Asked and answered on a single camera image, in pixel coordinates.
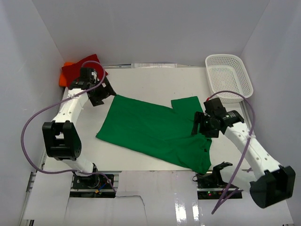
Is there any white perforated plastic basket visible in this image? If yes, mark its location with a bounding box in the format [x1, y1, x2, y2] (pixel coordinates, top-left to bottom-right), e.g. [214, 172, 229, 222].
[205, 54, 253, 103]

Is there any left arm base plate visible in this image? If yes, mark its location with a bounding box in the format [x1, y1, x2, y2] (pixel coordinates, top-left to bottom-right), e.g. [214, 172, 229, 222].
[70, 173, 119, 198]

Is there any folded red t shirt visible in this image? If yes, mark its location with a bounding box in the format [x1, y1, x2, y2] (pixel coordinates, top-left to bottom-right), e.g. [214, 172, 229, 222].
[62, 54, 103, 87]

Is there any green t shirt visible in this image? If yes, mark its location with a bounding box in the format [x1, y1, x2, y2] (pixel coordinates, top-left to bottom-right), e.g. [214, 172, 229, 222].
[96, 95, 212, 174]

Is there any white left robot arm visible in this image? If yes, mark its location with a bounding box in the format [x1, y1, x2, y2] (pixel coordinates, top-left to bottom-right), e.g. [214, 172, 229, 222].
[42, 67, 116, 177]

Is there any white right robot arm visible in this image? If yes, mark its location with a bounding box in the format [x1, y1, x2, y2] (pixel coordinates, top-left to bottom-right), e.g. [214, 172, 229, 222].
[192, 98, 296, 209]

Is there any folded orange t shirt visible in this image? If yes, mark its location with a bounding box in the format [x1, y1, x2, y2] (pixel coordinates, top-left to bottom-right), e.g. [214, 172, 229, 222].
[59, 62, 73, 87]

